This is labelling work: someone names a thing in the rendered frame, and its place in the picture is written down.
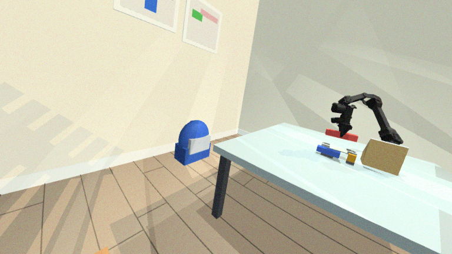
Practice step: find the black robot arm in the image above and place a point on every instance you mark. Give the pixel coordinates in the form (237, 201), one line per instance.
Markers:
(386, 133)

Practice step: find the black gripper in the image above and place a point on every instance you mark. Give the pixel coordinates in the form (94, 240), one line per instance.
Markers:
(345, 125)

